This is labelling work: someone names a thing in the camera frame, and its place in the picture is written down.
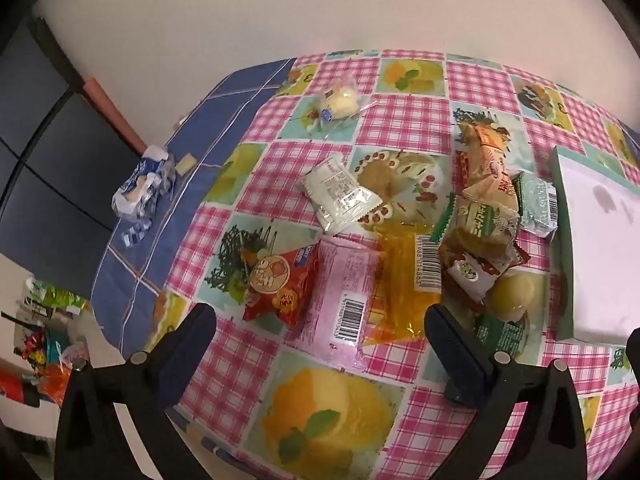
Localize dark cabinet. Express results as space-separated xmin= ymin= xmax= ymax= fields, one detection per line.
xmin=0 ymin=12 xmax=146 ymax=283

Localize brown white cartoon snack packet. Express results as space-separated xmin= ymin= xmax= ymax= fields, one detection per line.
xmin=440 ymin=240 xmax=531 ymax=307

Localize dark green snack packet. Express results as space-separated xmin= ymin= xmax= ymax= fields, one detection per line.
xmin=472 ymin=310 xmax=532 ymax=361

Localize red snack packet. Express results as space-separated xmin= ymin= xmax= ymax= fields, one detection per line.
xmin=242 ymin=242 xmax=321 ymax=322

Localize yellow round pastry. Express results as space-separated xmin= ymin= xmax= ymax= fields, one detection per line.
xmin=487 ymin=270 xmax=540 ymax=322

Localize colourful plastic bags pile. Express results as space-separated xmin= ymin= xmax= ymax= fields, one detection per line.
xmin=0 ymin=275 xmax=95 ymax=411

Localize light green snack packet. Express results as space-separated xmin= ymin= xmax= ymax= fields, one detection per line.
xmin=515 ymin=172 xmax=558 ymax=242

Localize orange brown snack packet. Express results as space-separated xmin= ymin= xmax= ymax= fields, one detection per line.
xmin=462 ymin=170 xmax=521 ymax=218

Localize white box with green rim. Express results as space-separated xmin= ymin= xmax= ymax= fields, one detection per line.
xmin=550 ymin=146 xmax=640 ymax=343

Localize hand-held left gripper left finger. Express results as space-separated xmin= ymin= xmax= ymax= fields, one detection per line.
xmin=55 ymin=302 xmax=218 ymax=480

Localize pink checked tablecloth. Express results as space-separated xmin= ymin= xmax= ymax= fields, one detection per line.
xmin=160 ymin=50 xmax=640 ymax=480

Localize pink snack packet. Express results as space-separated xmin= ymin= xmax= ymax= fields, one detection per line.
xmin=285 ymin=236 xmax=386 ymax=348

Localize crumpled blue white packet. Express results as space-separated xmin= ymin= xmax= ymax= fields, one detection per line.
xmin=111 ymin=145 xmax=176 ymax=248

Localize beige green cartoon snack packet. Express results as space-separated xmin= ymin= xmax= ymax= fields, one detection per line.
xmin=432 ymin=195 xmax=521 ymax=261

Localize salmon pole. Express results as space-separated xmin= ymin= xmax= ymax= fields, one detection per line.
xmin=82 ymin=77 xmax=147 ymax=155

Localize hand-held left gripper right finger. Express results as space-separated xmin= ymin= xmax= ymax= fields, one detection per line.
xmin=424 ymin=304 xmax=588 ymax=480

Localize yellow clear snack packet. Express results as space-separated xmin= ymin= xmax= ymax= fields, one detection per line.
xmin=362 ymin=230 xmax=446 ymax=346

